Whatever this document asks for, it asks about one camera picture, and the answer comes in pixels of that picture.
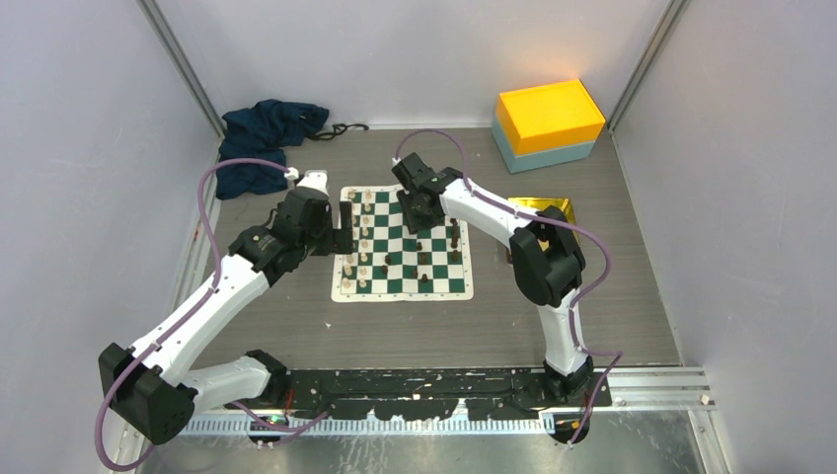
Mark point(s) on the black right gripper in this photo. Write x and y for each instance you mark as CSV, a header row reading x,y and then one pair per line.
x,y
415,223

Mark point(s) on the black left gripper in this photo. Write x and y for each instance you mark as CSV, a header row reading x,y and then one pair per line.
x,y
337,240

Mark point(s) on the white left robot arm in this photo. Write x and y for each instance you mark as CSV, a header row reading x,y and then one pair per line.
x,y
153,386

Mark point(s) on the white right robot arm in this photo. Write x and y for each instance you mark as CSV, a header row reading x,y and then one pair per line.
x,y
545,255

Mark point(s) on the green white chess mat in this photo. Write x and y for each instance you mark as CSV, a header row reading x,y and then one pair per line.
x,y
448,281

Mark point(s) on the gold metal tin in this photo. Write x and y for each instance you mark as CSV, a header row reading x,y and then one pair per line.
x,y
540,204

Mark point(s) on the dark blue cloth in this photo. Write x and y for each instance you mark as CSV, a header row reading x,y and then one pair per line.
x,y
263,131

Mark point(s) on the yellow and blue box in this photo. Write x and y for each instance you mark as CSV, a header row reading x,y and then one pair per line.
x,y
546,125

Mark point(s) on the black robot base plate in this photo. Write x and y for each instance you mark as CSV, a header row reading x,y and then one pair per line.
x,y
430,401

